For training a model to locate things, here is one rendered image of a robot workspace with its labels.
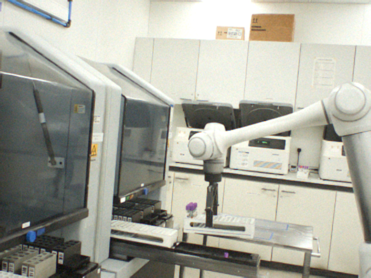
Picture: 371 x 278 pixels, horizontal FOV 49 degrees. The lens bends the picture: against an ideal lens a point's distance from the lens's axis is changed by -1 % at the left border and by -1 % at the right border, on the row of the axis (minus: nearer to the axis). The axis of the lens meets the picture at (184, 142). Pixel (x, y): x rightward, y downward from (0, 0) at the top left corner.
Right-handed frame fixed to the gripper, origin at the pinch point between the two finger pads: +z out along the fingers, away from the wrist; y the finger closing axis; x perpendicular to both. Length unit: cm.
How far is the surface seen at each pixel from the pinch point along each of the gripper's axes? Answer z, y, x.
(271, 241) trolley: 10.9, 13.4, -25.6
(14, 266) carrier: 2, -73, 44
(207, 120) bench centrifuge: -47, 256, 56
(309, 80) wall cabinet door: -88, 244, -48
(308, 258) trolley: 16.4, 11.0, -41.7
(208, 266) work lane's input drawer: 14.1, -20.0, -3.1
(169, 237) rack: 4.8, -17.9, 13.4
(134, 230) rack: 3.4, -17.7, 28.4
